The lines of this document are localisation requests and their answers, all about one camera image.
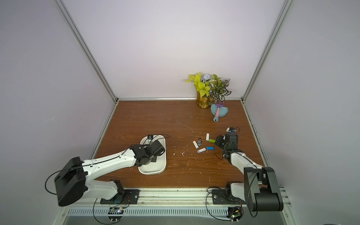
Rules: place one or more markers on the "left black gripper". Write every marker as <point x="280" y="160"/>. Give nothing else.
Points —
<point x="154" y="160"/>

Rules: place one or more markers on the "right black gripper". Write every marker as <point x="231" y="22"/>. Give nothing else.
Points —
<point x="230" y="135"/>

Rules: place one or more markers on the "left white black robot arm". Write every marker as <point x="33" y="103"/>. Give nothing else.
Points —
<point x="79" y="178"/>

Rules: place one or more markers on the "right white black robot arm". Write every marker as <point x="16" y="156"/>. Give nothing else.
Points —
<point x="260" y="189"/>

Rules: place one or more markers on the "white plastic storage box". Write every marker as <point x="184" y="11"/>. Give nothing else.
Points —
<point x="158" y="165"/>

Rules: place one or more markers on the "pink purple toy rake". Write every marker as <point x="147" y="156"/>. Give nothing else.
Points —
<point x="219" y="105"/>

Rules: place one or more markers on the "amber vase with plants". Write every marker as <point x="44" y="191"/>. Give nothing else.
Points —
<point x="210" y="89"/>

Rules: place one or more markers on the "left controller board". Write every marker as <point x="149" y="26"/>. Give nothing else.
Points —
<point x="115" y="214"/>

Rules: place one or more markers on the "controller board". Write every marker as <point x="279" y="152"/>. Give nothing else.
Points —
<point x="115" y="214"/>
<point x="235" y="214"/>

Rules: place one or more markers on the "right controller board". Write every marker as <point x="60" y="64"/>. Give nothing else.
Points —
<point x="235" y="214"/>

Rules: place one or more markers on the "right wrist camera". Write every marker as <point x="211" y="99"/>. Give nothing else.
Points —
<point x="230" y="129"/>

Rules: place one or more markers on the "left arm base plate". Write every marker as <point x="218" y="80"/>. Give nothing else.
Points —
<point x="130" y="196"/>

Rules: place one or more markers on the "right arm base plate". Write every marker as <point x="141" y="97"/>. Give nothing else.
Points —
<point x="219" y="197"/>

